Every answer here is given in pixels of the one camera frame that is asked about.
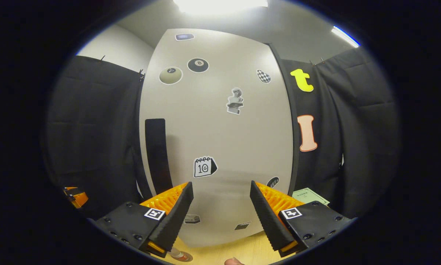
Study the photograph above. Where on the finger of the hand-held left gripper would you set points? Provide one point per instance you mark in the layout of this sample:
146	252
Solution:
80	198

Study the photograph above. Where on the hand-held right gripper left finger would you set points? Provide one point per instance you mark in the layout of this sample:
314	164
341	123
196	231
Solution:
176	217

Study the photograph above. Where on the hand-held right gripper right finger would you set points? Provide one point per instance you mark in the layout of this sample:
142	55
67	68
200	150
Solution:
268	221

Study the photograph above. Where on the grey cabinet door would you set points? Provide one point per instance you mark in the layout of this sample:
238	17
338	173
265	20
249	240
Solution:
224	140

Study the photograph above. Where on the green booklet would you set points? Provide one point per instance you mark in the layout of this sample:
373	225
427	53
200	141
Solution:
309	195

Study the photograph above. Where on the black backdrop cloth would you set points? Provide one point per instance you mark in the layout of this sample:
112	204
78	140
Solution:
95	129

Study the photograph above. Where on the small ceiling light panel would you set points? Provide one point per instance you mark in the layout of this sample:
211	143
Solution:
345	36

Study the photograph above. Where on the large ceiling light panel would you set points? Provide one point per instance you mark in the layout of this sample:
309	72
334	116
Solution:
220	5

